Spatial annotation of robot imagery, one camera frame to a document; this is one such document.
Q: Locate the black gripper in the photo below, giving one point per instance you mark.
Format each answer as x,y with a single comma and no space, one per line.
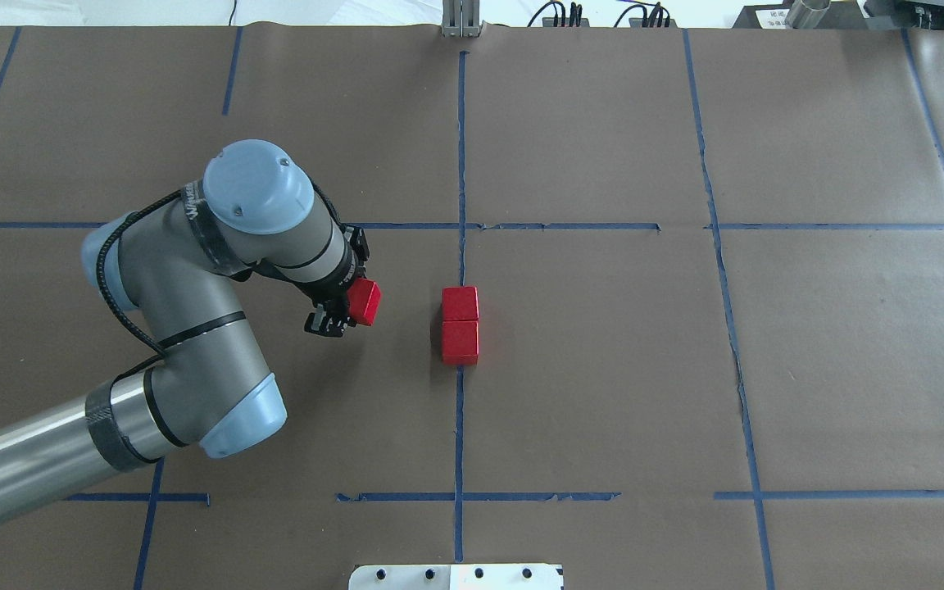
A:
326,297

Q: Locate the white camera mast pillar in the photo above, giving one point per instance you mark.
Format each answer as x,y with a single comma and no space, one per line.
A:
458,576

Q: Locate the metal cup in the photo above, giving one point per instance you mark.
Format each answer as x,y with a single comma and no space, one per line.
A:
805,14

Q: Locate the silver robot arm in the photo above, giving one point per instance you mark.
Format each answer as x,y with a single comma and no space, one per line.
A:
167,272

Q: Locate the aluminium frame post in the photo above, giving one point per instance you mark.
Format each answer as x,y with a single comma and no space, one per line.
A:
461,19

